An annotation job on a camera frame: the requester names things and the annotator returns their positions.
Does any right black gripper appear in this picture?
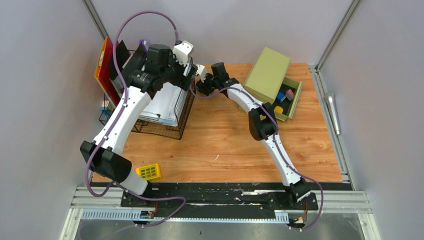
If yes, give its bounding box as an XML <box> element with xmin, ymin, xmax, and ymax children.
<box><xmin>196</xmin><ymin>72</ymin><xmax>220</xmax><ymax>97</ymax></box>

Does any blue clipboard with papers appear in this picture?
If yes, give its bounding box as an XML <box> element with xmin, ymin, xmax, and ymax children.
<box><xmin>138</xmin><ymin>82</ymin><xmax>188</xmax><ymax>127</ymax></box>

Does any green drawer cabinet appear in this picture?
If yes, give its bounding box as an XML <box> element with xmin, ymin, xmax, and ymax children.
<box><xmin>243</xmin><ymin>47</ymin><xmax>303</xmax><ymax>122</ymax></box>

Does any black folder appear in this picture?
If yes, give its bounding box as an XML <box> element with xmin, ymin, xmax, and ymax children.
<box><xmin>109</xmin><ymin>40</ymin><xmax>146</xmax><ymax>97</ymax></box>

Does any blue stamp block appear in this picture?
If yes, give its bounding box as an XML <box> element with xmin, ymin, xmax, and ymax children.
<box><xmin>276</xmin><ymin>92</ymin><xmax>286</xmax><ymax>103</ymax></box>

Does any yellow eraser block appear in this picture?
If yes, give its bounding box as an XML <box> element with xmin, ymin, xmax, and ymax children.
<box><xmin>274</xmin><ymin>105</ymin><xmax>284</xmax><ymax>115</ymax></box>

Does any red folder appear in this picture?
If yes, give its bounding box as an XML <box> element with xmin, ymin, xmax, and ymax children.
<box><xmin>99</xmin><ymin>38</ymin><xmax>120</xmax><ymax>107</ymax></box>

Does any pink eraser block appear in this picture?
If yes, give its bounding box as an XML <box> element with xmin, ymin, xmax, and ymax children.
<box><xmin>285</xmin><ymin>89</ymin><xmax>295</xmax><ymax>102</ymax></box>

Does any black wire basket organizer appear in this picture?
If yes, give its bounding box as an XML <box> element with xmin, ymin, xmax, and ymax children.
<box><xmin>98</xmin><ymin>49</ymin><xmax>197</xmax><ymax>141</ymax></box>

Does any orange folder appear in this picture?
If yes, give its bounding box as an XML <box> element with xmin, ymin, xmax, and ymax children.
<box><xmin>94</xmin><ymin>36</ymin><xmax>109</xmax><ymax>89</ymax></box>

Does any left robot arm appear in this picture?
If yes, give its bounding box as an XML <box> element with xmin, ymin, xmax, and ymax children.
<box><xmin>80</xmin><ymin>41</ymin><xmax>198</xmax><ymax>207</ymax></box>

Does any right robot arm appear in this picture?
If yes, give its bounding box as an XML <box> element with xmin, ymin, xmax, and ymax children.
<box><xmin>195</xmin><ymin>62</ymin><xmax>311</xmax><ymax>209</ymax></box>

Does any blue white block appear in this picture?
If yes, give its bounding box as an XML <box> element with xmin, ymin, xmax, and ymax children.
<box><xmin>100</xmin><ymin>100</ymin><xmax>111</xmax><ymax>116</ymax></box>

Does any yellow grid box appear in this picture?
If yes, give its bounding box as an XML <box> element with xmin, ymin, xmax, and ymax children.
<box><xmin>135</xmin><ymin>163</ymin><xmax>162</xmax><ymax>181</ymax></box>

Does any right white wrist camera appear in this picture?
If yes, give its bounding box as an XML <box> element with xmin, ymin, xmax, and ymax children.
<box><xmin>196</xmin><ymin>64</ymin><xmax>209</xmax><ymax>82</ymax></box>

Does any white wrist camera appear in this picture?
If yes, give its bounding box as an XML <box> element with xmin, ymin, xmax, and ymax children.
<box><xmin>196</xmin><ymin>64</ymin><xmax>209</xmax><ymax>82</ymax></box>
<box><xmin>172</xmin><ymin>40</ymin><xmax>194</xmax><ymax>67</ymax></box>

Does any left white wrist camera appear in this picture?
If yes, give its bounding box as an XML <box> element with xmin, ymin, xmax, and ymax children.
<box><xmin>172</xmin><ymin>40</ymin><xmax>194</xmax><ymax>67</ymax></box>

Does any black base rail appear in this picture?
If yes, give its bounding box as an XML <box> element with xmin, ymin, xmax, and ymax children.
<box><xmin>98</xmin><ymin>182</ymin><xmax>321</xmax><ymax>220</ymax></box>

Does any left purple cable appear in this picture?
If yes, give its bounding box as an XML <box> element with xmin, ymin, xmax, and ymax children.
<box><xmin>85</xmin><ymin>10</ymin><xmax>187</xmax><ymax>229</ymax></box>

